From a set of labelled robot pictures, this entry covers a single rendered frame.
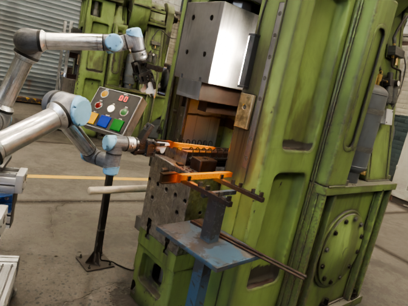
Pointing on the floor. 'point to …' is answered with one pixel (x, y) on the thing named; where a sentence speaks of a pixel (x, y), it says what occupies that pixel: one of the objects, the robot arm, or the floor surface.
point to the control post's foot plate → (87, 262)
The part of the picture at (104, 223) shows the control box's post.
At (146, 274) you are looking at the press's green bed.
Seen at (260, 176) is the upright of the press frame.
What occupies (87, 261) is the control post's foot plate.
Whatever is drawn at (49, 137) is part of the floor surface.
